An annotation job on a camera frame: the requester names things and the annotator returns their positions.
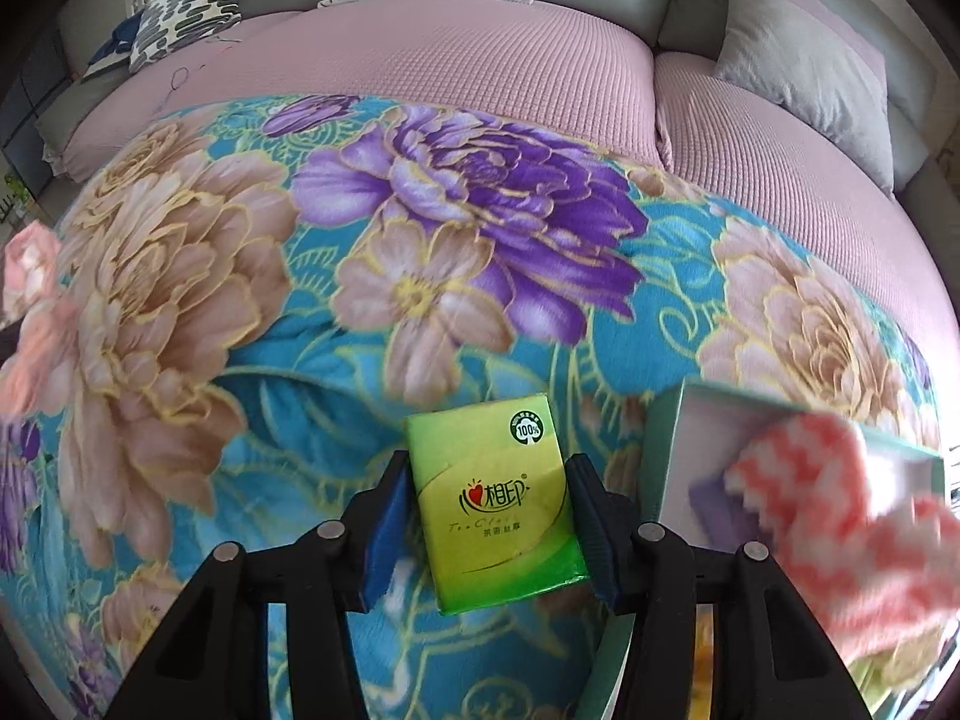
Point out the dark blue cabinet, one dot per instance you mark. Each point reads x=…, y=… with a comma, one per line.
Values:
x=22, y=105

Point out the green tissue pack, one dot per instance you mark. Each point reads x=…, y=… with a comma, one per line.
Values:
x=495, y=510

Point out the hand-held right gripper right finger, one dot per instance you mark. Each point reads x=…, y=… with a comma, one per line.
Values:
x=600, y=532

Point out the pink white striped cloth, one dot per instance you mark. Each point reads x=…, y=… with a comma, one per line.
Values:
x=825, y=480

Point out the floral teal blanket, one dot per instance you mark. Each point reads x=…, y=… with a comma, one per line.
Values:
x=225, y=405

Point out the purple and grey pillow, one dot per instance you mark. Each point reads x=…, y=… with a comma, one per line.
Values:
x=810, y=67

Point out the purple cloth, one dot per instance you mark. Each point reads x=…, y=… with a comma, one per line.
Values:
x=712, y=517

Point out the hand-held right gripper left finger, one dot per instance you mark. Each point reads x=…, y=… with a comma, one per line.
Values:
x=382, y=540

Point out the black white patterned pillow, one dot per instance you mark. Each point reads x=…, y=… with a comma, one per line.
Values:
x=187, y=11

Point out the teal box with white inside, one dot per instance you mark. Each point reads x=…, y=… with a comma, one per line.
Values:
x=697, y=450

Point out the pink quilted sofa seat cover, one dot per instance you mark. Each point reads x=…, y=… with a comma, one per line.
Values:
x=450, y=52
x=787, y=187

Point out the blue white cushion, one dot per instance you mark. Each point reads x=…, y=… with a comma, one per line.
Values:
x=112, y=49

